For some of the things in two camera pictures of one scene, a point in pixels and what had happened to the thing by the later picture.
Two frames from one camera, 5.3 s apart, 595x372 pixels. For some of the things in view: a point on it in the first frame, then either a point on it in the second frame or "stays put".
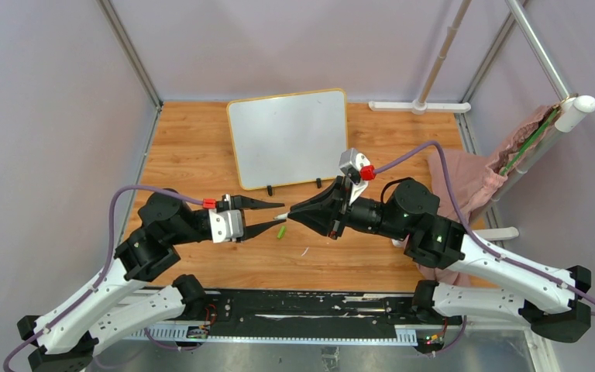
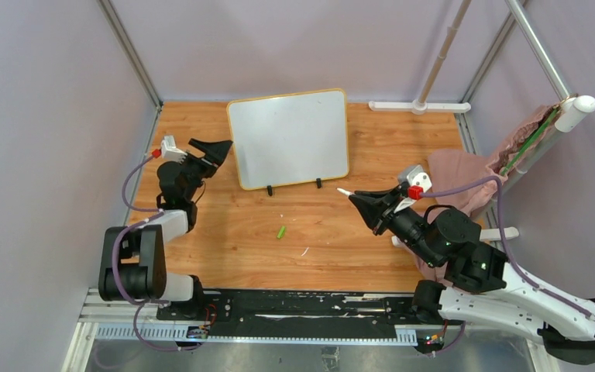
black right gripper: [325, 218] to [377, 211]
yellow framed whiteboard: [288, 138] stays put
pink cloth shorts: [476, 179] stays put
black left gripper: [240, 201] to [215, 154]
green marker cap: [281, 232] stays put
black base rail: [311, 315] stays put
